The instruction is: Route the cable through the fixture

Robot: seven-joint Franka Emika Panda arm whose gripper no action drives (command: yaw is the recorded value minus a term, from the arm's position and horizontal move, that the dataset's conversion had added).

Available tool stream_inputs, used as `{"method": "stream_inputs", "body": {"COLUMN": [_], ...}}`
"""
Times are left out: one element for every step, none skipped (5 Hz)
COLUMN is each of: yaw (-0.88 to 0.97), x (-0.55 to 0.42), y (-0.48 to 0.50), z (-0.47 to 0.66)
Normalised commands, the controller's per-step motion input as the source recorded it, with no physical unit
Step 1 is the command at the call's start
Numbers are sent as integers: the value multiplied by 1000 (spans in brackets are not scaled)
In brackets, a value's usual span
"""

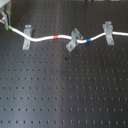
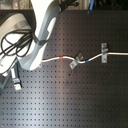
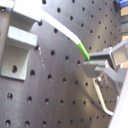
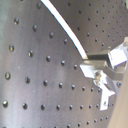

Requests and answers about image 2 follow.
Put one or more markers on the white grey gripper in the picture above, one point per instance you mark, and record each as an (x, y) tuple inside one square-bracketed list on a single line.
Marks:
[(15, 40)]

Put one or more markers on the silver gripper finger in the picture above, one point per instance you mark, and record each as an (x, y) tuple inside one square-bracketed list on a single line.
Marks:
[(15, 78), (3, 84)]

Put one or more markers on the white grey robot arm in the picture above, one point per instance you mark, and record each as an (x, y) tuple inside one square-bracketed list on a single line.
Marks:
[(46, 13)]

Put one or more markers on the metal cable clip centre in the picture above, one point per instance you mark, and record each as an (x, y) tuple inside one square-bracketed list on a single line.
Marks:
[(74, 63)]

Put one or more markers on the metal cable clip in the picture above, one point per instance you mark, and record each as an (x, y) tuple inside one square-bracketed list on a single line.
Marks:
[(74, 63), (104, 52)]

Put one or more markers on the blue frame post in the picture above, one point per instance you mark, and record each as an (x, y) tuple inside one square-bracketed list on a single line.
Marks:
[(91, 5)]

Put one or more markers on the metal cable clip right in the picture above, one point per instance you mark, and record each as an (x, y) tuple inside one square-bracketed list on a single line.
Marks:
[(104, 52)]

